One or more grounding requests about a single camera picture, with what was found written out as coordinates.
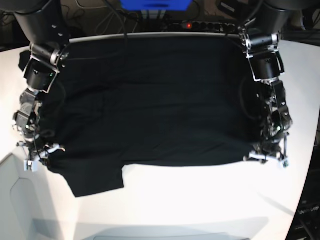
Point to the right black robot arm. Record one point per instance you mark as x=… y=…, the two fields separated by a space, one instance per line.
x=44 y=26

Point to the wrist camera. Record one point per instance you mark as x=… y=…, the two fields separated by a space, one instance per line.
x=284 y=163
x=29 y=165

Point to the black power strip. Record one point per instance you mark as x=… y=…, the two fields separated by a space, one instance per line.
x=199 y=27

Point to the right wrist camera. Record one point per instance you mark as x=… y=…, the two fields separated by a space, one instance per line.
x=29 y=165

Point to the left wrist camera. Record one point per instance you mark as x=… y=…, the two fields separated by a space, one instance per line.
x=284 y=163

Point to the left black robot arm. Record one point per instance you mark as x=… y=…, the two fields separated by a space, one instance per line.
x=259 y=37

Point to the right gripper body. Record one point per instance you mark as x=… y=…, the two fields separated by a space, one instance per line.
x=36 y=150

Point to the black equipment at right edge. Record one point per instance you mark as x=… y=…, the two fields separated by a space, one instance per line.
x=306 y=221

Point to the white plastic bin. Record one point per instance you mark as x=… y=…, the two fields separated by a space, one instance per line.
x=20 y=211

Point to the blue plastic box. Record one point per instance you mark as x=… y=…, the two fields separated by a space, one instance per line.
x=168 y=5

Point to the black T-shirt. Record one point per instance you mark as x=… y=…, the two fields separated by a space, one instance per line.
x=173 y=102

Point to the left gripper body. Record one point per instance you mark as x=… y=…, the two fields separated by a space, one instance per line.
x=272 y=150

